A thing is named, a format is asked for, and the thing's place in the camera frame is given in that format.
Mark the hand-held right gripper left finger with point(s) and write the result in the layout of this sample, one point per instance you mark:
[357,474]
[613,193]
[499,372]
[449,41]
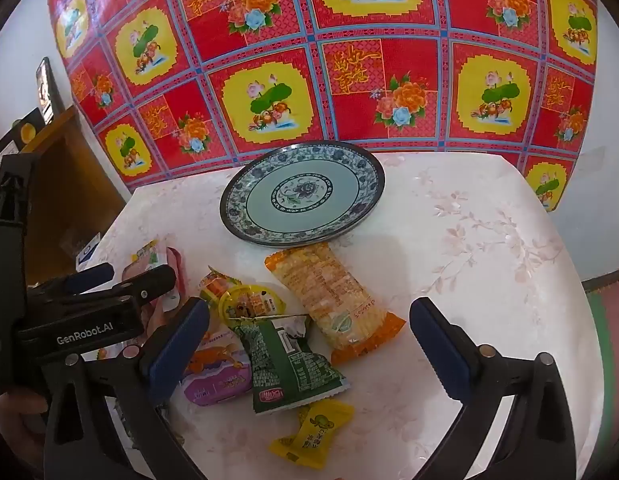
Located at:
[179,347]

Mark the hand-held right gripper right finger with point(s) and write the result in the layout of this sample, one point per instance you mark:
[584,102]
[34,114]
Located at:
[439,355]

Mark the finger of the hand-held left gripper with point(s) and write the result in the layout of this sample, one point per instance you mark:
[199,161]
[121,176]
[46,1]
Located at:
[89,276]
[144,282]

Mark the white pink drink pouch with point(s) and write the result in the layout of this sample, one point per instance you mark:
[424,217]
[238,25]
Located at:
[147,257]

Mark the pink snack packet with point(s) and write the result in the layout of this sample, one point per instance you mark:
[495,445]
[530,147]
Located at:
[175,262]

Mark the purple candy tin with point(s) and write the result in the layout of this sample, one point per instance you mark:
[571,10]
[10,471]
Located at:
[214,375]

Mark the clear burger gummy packet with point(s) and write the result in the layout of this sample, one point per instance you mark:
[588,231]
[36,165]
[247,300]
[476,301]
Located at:
[214,285]

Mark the yellow jelly cup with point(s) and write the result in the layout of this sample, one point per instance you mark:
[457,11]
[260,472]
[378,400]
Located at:
[249,302]

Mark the green snack packet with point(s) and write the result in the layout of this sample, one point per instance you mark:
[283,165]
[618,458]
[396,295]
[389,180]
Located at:
[284,360]

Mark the orange cracker packet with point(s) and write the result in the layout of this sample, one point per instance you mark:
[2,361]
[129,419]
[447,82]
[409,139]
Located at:
[329,295]

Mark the yellow candy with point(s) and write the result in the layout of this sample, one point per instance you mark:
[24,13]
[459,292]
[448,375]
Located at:
[314,435]

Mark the blue patterned ceramic plate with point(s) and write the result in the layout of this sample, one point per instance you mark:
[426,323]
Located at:
[299,195]

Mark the person's left hand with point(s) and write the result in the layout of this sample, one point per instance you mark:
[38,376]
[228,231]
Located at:
[14,410]

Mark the blue white box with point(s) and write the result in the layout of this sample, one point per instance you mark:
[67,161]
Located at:
[87,252]

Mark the wooden cabinet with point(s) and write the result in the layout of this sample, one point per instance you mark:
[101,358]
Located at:
[74,185]

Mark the white floral tablecloth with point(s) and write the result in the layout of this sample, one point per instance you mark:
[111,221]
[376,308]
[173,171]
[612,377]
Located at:
[464,260]

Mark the black box with yellow circle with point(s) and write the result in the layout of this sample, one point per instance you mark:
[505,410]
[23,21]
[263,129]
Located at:
[27,132]

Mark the red floral printed cloth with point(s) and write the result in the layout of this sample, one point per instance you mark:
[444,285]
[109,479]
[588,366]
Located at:
[339,85]

